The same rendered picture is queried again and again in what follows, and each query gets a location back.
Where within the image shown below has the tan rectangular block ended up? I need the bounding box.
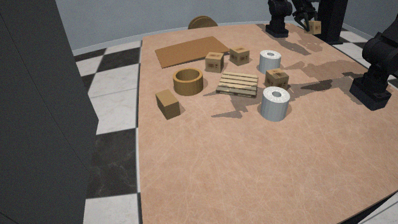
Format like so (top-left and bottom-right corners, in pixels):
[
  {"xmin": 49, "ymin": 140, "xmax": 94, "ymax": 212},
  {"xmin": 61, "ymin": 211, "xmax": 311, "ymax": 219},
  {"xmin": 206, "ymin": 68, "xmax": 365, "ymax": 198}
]
[{"xmin": 155, "ymin": 89, "xmax": 181, "ymax": 120}]

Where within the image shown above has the brown cardboard carton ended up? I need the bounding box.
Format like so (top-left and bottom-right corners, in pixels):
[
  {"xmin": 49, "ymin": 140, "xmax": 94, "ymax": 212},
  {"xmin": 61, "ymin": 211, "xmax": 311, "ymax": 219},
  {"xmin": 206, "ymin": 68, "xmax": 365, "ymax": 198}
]
[{"xmin": 205, "ymin": 52, "xmax": 224, "ymax": 73}]

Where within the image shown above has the tan cardboard carton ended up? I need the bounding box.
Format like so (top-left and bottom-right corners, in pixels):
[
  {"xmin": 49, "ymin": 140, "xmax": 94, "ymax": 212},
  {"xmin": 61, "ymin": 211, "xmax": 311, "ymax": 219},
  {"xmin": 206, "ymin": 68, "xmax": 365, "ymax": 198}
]
[
  {"xmin": 264, "ymin": 68, "xmax": 289, "ymax": 90},
  {"xmin": 229, "ymin": 46, "xmax": 250, "ymax": 66},
  {"xmin": 304, "ymin": 21, "xmax": 321, "ymax": 35}
]

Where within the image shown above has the small square wooden pallet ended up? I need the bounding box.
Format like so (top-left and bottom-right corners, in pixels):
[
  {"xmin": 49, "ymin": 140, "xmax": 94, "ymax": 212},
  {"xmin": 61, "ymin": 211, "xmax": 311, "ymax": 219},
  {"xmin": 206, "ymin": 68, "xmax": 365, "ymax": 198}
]
[{"xmin": 216, "ymin": 71, "xmax": 258, "ymax": 98}]

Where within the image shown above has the brown open cylinder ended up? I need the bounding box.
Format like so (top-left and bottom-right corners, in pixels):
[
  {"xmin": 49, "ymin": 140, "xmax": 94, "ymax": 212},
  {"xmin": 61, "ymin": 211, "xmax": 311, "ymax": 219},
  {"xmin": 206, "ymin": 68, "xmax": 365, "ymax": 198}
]
[{"xmin": 173, "ymin": 68, "xmax": 203, "ymax": 96}]

